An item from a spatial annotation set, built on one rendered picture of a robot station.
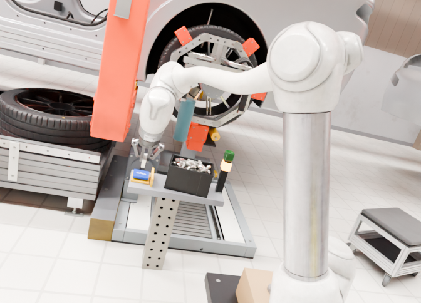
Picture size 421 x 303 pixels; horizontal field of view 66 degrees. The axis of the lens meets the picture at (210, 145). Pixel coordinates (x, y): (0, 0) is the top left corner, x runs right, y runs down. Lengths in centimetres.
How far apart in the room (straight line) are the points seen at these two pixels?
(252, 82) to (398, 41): 618
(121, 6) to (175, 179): 78
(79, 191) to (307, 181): 143
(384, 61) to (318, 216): 624
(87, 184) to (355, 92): 562
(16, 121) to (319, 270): 167
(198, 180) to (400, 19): 596
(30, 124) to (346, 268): 163
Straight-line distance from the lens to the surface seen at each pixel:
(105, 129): 166
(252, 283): 117
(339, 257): 98
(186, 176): 142
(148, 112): 106
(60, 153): 185
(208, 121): 208
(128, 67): 158
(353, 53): 83
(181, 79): 114
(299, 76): 62
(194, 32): 207
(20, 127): 201
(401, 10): 696
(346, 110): 673
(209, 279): 129
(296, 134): 69
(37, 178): 194
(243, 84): 92
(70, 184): 191
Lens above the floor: 113
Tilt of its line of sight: 19 degrees down
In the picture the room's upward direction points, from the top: 15 degrees clockwise
